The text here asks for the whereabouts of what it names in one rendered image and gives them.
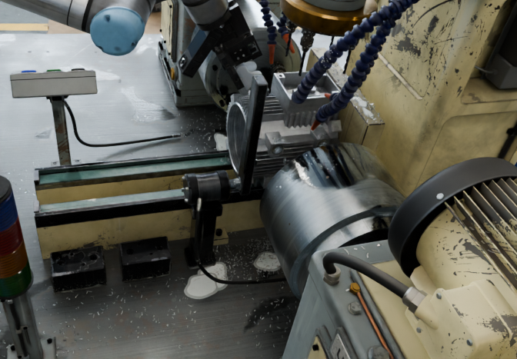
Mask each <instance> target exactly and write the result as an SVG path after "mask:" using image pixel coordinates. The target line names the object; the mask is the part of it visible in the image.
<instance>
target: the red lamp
mask: <svg viewBox="0 0 517 359"><path fill-rule="evenodd" d="M22 239H23V234H22V229H21V225H20V220H19V217H17V219H16V221H15V223H14V224H13V225H12V226H11V227H9V228H7V229H6V230H4V231H1V232H0V257H1V256H4V255H7V254H10V253H12V252H13V251H14V250H16V249H17V248H18V247H19V245H20V244H21V242H22Z"/></svg>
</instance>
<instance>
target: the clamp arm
mask: <svg viewBox="0 0 517 359"><path fill-rule="evenodd" d="M266 96H269V88H268V82H267V81H266V80H265V77H264V76H263V75H253V76H252V85H251V91H250V96H249V102H248V112H247V118H246V123H245V133H244V138H243V144H242V154H241V160H240V165H239V171H238V177H237V178H235V180H236V181H237V180H240V182H239V181H237V182H236V184H237V185H240V186H239V187H237V188H236V189H238V191H239V193H240V195H245V194H250V190H251V185H252V176H253V171H254V167H255V165H257V162H258V160H257V158H256V154H257V149H258V144H259V135H260V131H261V126H262V118H263V113H264V108H265V100H266Z"/></svg>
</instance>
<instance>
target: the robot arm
mask: <svg viewBox="0 0 517 359"><path fill-rule="evenodd" d="M0 1H1V2H4V3H7V4H10V5H13V6H15V7H17V8H21V9H24V10H26V11H28V12H31V13H34V14H36V15H40V16H42V17H45V18H48V19H51V20H52V21H55V22H58V23H61V24H63V25H67V26H69V27H72V28H75V29H78V30H79V31H82V32H86V33H89V34H90V35H91V38H92V41H93V43H94V44H95V46H97V47H98V48H100V49H101V50H102V52H104V53H106V54H108V55H113V56H122V55H127V54H128V53H130V52H132V51H133V50H134V49H135V47H136V46H137V44H138V42H139V41H140V39H141V38H142V36H143V35H144V32H145V26H146V23H147V21H148V18H149V16H150V14H151V12H152V9H153V7H154V5H155V4H158V3H160V2H163V1H166V0H0ZM181 1H182V3H183V5H184V6H185V8H186V10H187V11H188V13H189V15H190V17H191V18H192V21H193V22H195V23H196V25H197V27H198V29H199V30H198V32H197V34H196V35H195V37H194V38H193V39H192V42H191V43H190V45H189V46H188V47H187V49H186V50H185V52H184V54H183V55H182V57H181V58H180V59H179V61H178V66H179V69H180V71H181V73H182V75H185V76H187V77H190V78H193V76H194V75H195V73H196V72H197V71H198V69H199V68H200V66H201V65H202V63H203V61H204V60H205V59H206V57H207V56H208V54H209V52H210V51H211V50H212V51H213V52H214V53H215V54H216V56H217V57H218V59H219V61H220V63H221V65H222V67H223V68H224V70H225V71H226V70H227V72H228V73H229V75H230V77H231V79H232V80H233V82H234V84H235V86H236V88H237V89H238V91H239V93H240V94H241V95H249V94H248V90H249V89H250V88H251V85H252V76H253V75H262V73H261V72H260V71H256V69H257V64H256V63H255V62H253V61H250V62H247V61H249V60H251V59H252V60H254V59H256V58H258V57H260V56H262V52H261V50H260V48H259V46H258V44H257V42H256V40H255V37H254V35H253V34H252V32H251V30H250V28H249V26H248V24H247V22H246V20H245V18H244V16H243V14H242V11H241V9H240V8H239V6H238V4H237V3H236V1H235V0H181ZM254 42H255V43H254ZM255 45H256V46H257V49H258V52H256V53H253V52H255V51H257V49H256V47H255ZM235 66H236V68H235Z"/></svg>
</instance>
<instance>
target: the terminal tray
mask: <svg viewBox="0 0 517 359"><path fill-rule="evenodd" d="M307 73H309V71H303V72H302V75H301V76H300V77H299V73H298V72H284V73H274V75H273V79H272V87H271V94H274V95H275V96H276V98H278V100H279V103H281V104H280V106H282V109H283V113H285V116H284V120H283V121H284V124H285V127H288V128H291V126H293V128H296V126H297V125H298V126H299V127H300V128H301V127H302V126H303V125H304V126H305V127H307V126H308V125H310V126H311V127H312V125H313V123H314V121H315V114H316V113H317V112H318V111H319V108H320V107H322V106H323V105H326V104H328V103H329V102H330V101H329V99H328V98H326V97H325V93H327V94H332V93H333V92H337V93H339V92H340V90H339V88H338V87H337V85H336V84H335V83H334V81H333V80H332V79H331V78H330V77H329V75H328V74H327V72H326V73H325V74H324V75H323V76H322V78H321V79H319V80H318V82H317V84H316V85H314V86H315V87H313V89H312V90H311V91H310V93H309V95H308V97H307V99H306V100H305V101H304V103H302V104H296V103H294V102H293V101H292V93H293V92H294V91H296V90H298V89H297V86H299V85H300V84H301V80H302V79H303V78H304V77H305V75H306V74H307ZM288 87H289V89H287V88H288ZM316 89H317V90H318V91H317V90H316ZM321 89H322V90H321ZM290 90H291V91H290ZM320 95H321V96H320ZM338 116H339V112H338V113H336V114H334V115H333V116H328V117H327V120H326V122H323V123H321V125H324V123H326V124H327V125H328V124H329V121H331V120H337V119H338Z"/></svg>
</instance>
